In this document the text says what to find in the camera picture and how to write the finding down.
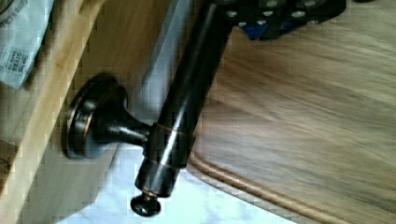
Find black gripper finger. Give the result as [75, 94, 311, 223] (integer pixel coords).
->
[214, 0, 347, 41]

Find snack bag in drawer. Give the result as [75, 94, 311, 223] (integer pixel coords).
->
[0, 0, 54, 90]

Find wooden cutting board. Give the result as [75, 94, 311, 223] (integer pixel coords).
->
[190, 0, 396, 224]

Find wooden drawer with black handle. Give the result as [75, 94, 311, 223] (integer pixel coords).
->
[1, 0, 232, 224]

